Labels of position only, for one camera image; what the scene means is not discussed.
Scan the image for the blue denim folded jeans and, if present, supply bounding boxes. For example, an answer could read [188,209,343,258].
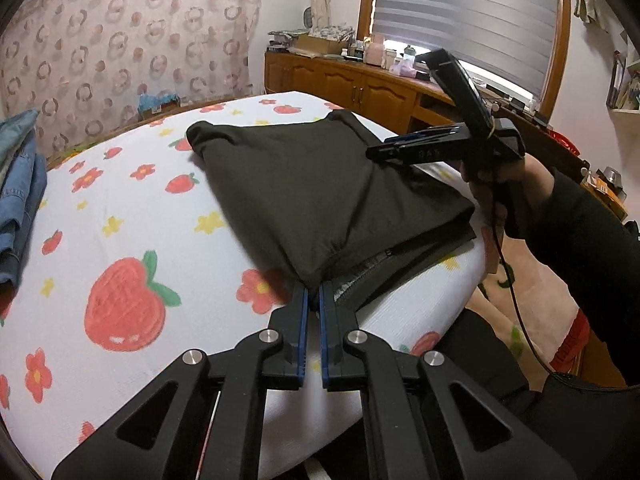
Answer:
[0,131,47,288]

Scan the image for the wooden sideboard cabinet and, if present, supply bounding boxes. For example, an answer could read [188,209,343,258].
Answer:
[264,52,589,183]

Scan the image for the pink bottle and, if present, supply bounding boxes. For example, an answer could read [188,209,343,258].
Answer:
[363,35,385,67]

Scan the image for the person right hand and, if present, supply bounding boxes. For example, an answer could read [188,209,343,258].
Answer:
[460,155,554,210]

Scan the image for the white strawberry print sheet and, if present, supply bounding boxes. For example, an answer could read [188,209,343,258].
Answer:
[0,90,487,478]

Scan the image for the cardboard box on cabinet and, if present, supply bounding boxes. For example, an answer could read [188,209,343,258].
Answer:
[295,35,349,55]

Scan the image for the zebra window blind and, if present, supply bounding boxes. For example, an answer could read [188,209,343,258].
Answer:
[372,0,558,96]

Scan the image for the person right forearm black sleeve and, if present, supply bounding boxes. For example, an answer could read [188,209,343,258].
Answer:
[506,171,639,386]

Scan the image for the floral blanket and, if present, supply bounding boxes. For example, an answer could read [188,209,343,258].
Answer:
[466,237,578,391]

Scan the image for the teal folded pants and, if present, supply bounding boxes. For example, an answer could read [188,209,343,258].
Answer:
[0,108,39,180]

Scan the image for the circle pattern lace curtain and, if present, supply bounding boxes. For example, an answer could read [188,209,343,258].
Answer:
[1,0,262,158]

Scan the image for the cardboard box with blue cloth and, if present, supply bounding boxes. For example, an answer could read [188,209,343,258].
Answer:
[138,93,180,120]

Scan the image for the black shorts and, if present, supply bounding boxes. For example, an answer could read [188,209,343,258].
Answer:
[186,110,475,311]

